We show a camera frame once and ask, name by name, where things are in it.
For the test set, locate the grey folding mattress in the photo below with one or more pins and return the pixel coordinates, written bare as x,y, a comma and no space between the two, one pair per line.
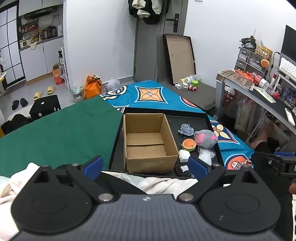
203,97

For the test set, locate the dark pouch white patch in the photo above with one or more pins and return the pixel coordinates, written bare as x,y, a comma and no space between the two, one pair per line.
181,171

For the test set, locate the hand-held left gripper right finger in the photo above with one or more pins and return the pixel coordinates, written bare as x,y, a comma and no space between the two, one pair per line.
198,166

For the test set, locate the white soft block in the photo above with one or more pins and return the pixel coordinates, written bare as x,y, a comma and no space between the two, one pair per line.
184,155

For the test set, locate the black and beige hanging jacket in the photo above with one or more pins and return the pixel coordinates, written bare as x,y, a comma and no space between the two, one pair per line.
148,11

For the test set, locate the white kitchen cloth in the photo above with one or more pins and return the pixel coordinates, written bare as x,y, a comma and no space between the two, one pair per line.
34,45

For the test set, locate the range hood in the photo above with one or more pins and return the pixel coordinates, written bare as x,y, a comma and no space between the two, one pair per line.
39,12

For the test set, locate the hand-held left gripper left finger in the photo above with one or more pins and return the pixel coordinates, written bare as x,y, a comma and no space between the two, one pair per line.
93,165

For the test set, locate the blue patterned blanket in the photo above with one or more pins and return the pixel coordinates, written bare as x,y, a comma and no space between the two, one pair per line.
166,97

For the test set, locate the hamburger squishy toy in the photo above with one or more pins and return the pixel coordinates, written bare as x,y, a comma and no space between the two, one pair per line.
188,144

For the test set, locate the white shelf rack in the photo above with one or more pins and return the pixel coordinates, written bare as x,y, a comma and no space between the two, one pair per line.
66,69

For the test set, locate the small green box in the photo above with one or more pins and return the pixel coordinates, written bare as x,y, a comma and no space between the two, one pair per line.
195,83

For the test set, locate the black door lock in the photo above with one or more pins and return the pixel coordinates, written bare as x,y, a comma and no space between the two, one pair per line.
175,22

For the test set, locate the green white pouch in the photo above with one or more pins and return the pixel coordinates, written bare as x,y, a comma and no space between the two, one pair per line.
266,95

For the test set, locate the orange round plush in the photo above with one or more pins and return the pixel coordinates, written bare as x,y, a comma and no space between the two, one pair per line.
265,63

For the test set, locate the orange cardboard box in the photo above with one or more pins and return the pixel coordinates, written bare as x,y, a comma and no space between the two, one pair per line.
57,76

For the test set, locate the grey mouse plush pink ear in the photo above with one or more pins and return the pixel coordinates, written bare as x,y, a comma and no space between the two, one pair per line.
207,139

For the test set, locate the row of kitchen jars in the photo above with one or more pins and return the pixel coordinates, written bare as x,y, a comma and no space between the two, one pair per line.
39,33

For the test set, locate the white phone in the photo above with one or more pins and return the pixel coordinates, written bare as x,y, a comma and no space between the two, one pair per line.
290,115

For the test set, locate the orange gift bag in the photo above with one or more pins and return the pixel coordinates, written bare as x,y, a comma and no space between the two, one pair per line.
92,88

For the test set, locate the black monitor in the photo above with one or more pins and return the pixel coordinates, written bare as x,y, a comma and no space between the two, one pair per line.
290,44

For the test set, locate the brown cardboard box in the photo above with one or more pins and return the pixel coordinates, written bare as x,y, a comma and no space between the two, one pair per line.
143,143

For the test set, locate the dark ornament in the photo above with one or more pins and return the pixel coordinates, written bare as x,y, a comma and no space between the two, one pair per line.
248,41

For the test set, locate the black framed glass door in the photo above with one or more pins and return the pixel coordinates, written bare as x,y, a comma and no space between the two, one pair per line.
11,46

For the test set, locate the grey door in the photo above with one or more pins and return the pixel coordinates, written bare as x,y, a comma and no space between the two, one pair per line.
150,46

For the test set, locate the black desk mat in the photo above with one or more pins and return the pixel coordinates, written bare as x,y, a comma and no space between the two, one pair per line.
277,106

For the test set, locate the black slipper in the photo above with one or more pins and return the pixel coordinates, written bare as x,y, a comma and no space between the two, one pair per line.
15,105
24,102

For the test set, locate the red snack packets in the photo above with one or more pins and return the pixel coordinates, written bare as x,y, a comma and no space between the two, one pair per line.
242,74

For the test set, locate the black spray bottle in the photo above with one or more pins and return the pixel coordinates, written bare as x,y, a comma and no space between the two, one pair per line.
61,58

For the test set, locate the white toy figurine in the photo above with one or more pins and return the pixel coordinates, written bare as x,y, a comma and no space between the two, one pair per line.
185,87

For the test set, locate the white kitchen cabinet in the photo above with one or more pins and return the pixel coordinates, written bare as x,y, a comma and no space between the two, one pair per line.
41,60

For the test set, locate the cream tote bag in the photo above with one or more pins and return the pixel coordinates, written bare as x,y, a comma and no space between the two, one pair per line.
244,114

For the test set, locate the person's right hand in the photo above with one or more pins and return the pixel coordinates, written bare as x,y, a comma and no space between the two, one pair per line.
293,188

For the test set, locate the black shorts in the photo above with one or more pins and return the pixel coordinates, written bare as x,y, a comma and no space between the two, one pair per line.
263,147

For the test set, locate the red label plastic bottle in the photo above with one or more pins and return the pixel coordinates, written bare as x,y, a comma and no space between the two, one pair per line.
260,81

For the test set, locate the blue-grey plush toy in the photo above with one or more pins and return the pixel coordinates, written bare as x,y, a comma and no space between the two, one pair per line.
186,129

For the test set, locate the yellow slipper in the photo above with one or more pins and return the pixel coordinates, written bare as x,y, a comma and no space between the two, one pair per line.
37,96
50,90

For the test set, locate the red storage basket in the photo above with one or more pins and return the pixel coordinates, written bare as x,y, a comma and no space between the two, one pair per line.
231,96

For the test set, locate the brown patterned placemat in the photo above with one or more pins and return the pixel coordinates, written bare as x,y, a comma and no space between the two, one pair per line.
233,77

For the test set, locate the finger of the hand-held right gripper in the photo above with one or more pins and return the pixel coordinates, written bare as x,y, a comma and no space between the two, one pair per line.
285,154
263,162

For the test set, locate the white jar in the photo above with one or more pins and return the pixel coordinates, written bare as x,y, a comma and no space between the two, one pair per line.
188,80

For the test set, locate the dark cloth pile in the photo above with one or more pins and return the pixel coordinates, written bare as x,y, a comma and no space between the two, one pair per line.
16,124

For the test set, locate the person's leg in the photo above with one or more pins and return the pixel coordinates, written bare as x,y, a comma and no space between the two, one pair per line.
266,132

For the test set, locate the grey drawer organizer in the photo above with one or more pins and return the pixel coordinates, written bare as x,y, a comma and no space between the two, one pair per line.
249,60

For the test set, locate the small red cap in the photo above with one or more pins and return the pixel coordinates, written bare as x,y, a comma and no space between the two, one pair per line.
275,95

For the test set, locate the grey desk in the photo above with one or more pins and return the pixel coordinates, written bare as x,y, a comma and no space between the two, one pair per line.
220,92

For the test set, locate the large black box lid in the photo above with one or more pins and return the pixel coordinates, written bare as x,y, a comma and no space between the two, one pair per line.
179,55

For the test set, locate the green blanket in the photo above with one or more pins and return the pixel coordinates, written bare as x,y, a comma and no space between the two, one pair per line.
57,139

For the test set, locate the black shallow tray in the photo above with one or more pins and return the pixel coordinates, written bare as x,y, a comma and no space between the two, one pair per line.
173,125

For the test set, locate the clear bag with greenery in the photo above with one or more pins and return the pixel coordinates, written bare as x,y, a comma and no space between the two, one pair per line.
77,93

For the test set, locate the clear plastic bag white filling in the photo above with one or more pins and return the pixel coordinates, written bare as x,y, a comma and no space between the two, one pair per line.
205,155

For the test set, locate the wicker basket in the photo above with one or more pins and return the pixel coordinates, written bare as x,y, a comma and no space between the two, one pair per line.
264,52

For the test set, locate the white charger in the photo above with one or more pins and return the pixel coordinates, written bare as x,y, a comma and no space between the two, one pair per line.
178,86

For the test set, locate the white keyboard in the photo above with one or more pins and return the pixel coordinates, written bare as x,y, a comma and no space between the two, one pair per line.
288,67

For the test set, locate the white upper cabinet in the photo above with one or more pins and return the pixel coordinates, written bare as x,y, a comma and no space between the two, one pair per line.
34,5

